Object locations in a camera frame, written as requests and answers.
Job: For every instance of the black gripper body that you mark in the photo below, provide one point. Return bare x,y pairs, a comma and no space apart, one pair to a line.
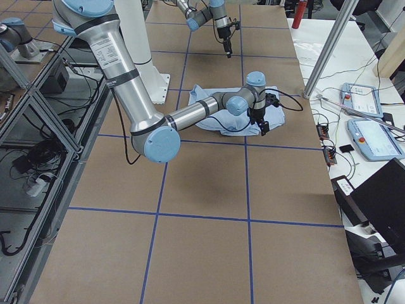
257,113
224,33

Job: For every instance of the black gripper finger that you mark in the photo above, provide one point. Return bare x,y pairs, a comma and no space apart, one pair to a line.
228,49
264,127

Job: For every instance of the light blue button-up shirt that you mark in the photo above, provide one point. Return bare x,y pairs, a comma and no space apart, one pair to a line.
231,125

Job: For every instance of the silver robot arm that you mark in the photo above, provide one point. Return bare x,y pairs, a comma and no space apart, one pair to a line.
154,135
214,11

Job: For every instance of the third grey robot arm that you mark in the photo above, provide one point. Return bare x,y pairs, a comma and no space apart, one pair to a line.
20,45

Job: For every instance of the metal reacher rod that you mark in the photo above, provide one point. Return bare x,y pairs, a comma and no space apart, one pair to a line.
360,114

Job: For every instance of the red cylinder bottle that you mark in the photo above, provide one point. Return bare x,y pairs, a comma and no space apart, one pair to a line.
301,7

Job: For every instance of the far blue teach pendant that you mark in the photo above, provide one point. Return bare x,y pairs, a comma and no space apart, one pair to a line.
363,98

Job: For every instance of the blue teach pendant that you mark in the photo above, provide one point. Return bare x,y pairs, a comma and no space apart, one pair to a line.
374,141
363,98

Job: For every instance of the near blue teach pendant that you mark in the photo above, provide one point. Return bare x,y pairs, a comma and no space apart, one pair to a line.
374,141

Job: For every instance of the black monitor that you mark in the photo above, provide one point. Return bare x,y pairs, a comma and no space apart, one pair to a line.
379,200

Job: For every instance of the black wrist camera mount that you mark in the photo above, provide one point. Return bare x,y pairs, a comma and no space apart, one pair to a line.
271,100
235,24

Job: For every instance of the white camera mast base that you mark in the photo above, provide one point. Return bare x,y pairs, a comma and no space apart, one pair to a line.
133,28

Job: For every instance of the aluminium frame post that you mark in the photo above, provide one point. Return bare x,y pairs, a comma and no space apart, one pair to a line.
338,27

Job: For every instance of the aluminium frame side rack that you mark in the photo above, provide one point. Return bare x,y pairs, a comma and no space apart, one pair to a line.
48,127

